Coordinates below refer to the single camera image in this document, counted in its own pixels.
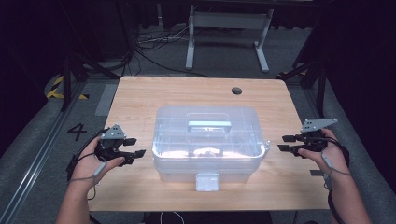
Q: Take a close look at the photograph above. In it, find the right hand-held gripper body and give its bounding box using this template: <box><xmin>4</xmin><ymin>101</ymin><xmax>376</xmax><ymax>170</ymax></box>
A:
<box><xmin>298</xmin><ymin>118</ymin><xmax>339</xmax><ymax>153</ymax></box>

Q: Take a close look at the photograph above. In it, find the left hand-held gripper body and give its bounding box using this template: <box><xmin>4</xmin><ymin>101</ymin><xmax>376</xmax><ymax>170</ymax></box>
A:
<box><xmin>94</xmin><ymin>124</ymin><xmax>126</xmax><ymax>162</ymax></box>

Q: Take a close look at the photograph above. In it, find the clear plastic storage box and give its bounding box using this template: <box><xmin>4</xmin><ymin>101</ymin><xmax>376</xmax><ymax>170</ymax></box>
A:
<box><xmin>151</xmin><ymin>105</ymin><xmax>271</xmax><ymax>192</ymax></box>

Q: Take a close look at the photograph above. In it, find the person's right hand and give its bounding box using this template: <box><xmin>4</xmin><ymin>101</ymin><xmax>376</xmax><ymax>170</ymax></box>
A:
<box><xmin>297</xmin><ymin>128</ymin><xmax>350</xmax><ymax>175</ymax></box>

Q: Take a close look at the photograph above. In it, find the person's left hand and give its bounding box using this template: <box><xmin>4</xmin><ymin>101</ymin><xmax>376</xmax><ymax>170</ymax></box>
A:
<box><xmin>72</xmin><ymin>136</ymin><xmax>126</xmax><ymax>185</ymax></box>

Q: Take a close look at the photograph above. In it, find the grey floor plate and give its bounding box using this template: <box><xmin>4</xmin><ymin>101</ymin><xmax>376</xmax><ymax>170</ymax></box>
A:
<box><xmin>94</xmin><ymin>83</ymin><xmax>120</xmax><ymax>118</ymax></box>

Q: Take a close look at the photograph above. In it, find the black metal stand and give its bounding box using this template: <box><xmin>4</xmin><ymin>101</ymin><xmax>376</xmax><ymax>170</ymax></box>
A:
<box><xmin>276</xmin><ymin>59</ymin><xmax>329</xmax><ymax>119</ymax></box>
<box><xmin>60</xmin><ymin>52</ymin><xmax>121</xmax><ymax>112</ymax></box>

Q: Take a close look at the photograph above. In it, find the yellow black floor tape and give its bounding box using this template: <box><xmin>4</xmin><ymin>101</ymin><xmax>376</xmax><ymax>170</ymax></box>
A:
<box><xmin>46</xmin><ymin>75</ymin><xmax>90</xmax><ymax>101</ymax></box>

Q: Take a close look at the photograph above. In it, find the grey left wrist strap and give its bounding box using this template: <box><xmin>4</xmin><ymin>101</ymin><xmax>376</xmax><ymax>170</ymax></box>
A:
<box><xmin>67</xmin><ymin>161</ymin><xmax>107</xmax><ymax>201</ymax></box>

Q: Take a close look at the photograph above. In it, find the grey wrist strap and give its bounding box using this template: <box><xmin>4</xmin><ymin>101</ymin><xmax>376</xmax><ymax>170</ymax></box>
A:
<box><xmin>320</xmin><ymin>153</ymin><xmax>353</xmax><ymax>190</ymax></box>
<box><xmin>67</xmin><ymin>161</ymin><xmax>107</xmax><ymax>201</ymax></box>

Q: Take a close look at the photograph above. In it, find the grey right wrist strap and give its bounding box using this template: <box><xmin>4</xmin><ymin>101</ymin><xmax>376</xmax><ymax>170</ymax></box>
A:
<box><xmin>320</xmin><ymin>153</ymin><xmax>353</xmax><ymax>190</ymax></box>

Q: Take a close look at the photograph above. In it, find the thin white cable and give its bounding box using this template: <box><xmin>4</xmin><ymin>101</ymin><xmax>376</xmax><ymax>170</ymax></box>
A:
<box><xmin>160</xmin><ymin>211</ymin><xmax>187</xmax><ymax>224</ymax></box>

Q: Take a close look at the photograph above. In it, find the aluminium floor rail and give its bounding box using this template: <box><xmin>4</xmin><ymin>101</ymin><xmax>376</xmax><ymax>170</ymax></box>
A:
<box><xmin>0</xmin><ymin>83</ymin><xmax>86</xmax><ymax>224</ymax></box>

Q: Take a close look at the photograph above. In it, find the bundle of floor cables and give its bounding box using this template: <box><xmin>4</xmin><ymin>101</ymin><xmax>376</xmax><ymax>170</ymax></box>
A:
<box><xmin>134</xmin><ymin>25</ymin><xmax>210</xmax><ymax>78</ymax></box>

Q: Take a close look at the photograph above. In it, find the white metal desk frame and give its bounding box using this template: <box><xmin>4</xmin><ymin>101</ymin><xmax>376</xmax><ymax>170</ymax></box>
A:
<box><xmin>185</xmin><ymin>4</ymin><xmax>275</xmax><ymax>74</ymax></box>

